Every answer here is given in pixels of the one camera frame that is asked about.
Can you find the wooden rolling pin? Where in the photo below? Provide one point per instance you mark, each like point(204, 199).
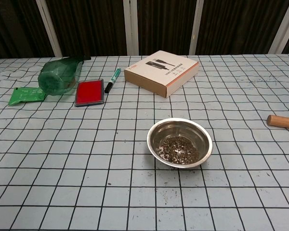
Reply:
point(284, 122)

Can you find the stainless steel bowl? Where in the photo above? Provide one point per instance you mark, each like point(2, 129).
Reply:
point(202, 144)

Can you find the cardboard product box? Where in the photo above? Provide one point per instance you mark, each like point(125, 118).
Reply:
point(159, 72)

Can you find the green marker pen black cap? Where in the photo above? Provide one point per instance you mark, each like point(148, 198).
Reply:
point(113, 80)

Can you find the crushed dark spice grains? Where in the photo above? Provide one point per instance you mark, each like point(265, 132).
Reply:
point(180, 150)

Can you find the red ink stamp pad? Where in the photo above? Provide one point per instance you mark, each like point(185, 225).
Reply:
point(89, 92)

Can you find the checkered grid tablecloth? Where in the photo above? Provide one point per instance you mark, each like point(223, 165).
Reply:
point(86, 156)

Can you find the green plastic bottle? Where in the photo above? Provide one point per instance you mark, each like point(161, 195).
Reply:
point(59, 75)

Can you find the green foil packet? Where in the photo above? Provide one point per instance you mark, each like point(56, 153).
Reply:
point(24, 95)

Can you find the white vertical frame post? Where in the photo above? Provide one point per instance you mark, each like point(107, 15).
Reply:
point(130, 26)
point(281, 29)
point(196, 26)
point(49, 26)

